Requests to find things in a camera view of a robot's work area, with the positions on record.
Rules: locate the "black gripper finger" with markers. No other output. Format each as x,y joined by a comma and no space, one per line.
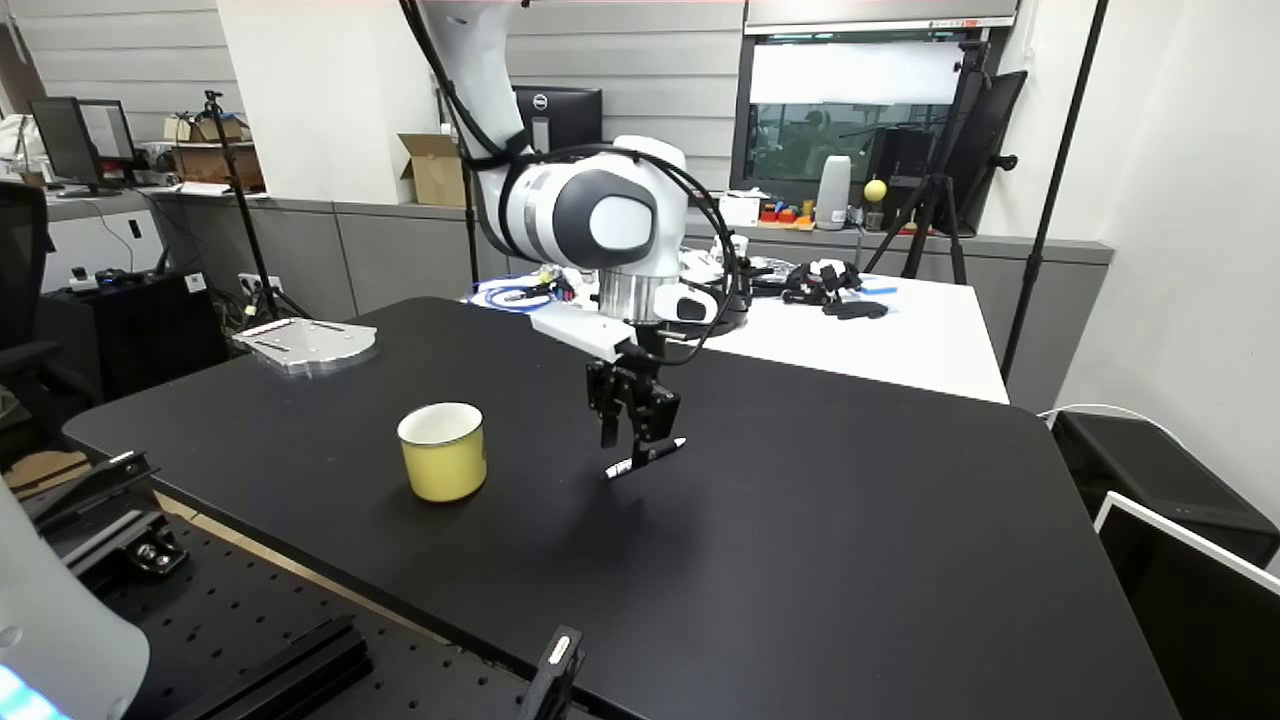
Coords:
611,420
654,420

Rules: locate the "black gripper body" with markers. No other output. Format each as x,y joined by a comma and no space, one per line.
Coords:
631,383

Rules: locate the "black and white pen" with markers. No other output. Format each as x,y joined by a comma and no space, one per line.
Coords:
642,456

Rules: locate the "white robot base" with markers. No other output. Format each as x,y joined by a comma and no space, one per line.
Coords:
60,650

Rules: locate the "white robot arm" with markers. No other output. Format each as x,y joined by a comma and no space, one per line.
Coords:
624,209

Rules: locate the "yellow cup with white rim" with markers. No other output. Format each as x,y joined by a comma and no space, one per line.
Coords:
446,451

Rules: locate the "white cylinder speaker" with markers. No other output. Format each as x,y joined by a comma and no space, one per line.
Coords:
832,193

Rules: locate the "black computer monitor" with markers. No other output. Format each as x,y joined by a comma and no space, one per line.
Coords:
562,119

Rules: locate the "cardboard box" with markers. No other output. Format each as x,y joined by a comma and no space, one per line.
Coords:
435,168

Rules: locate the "yellow ball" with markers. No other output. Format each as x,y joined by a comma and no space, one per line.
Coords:
873,193

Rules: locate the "black tripod left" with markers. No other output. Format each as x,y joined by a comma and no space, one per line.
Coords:
267,295

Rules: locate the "black tripod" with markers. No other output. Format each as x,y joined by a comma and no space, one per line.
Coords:
267,295
933,181

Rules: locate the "black tripod right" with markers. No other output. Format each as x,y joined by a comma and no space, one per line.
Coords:
933,181

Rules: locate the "black box right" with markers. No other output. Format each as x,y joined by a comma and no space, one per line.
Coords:
1132,456

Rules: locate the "left desk monitor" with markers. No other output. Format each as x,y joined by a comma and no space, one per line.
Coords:
87,143

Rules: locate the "black light stand pole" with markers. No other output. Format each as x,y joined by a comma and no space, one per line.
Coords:
1035,263

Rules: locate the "black metal bracket left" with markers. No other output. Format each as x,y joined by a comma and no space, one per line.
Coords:
108,518

